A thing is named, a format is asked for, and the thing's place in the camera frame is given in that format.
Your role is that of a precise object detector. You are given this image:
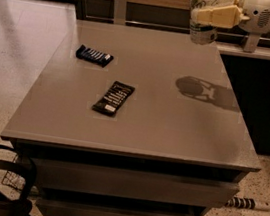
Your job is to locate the black and white power strip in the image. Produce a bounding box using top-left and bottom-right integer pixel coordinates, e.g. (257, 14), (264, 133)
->
(226, 197), (270, 212)

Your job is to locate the black snack bar wrapper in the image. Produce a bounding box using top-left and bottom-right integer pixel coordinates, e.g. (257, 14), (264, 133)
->
(92, 81), (135, 117)

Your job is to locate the metal bracket post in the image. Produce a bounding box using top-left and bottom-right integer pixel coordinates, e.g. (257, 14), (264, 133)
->
(113, 0), (128, 25)
(242, 32), (261, 53)

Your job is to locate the left metal bracket post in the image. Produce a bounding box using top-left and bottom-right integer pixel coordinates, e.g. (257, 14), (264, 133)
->
(113, 0), (128, 25)

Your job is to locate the horizontal metal rail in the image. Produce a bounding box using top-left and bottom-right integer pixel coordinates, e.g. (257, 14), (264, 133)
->
(85, 15), (270, 47)

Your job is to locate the right metal bracket post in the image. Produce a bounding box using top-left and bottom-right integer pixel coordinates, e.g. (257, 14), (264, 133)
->
(242, 32), (261, 53)

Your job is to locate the green 7up soda can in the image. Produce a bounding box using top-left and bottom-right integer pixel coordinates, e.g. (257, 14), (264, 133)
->
(189, 0), (218, 45)

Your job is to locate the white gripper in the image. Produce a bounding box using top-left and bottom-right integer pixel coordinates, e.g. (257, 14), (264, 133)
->
(190, 0), (270, 34)

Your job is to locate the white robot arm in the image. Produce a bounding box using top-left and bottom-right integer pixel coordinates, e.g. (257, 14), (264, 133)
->
(190, 0), (270, 153)

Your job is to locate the upper grey drawer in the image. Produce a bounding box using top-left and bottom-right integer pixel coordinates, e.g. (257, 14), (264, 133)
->
(34, 158), (239, 208)

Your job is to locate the grey drawer cabinet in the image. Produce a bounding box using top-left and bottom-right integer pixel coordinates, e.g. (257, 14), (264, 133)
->
(2, 21), (260, 216)

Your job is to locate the blue snack bar wrapper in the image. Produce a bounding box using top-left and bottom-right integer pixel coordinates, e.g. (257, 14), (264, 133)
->
(75, 45), (113, 68)

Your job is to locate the wire mesh basket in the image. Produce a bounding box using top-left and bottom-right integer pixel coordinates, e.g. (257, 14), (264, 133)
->
(1, 155), (39, 196)

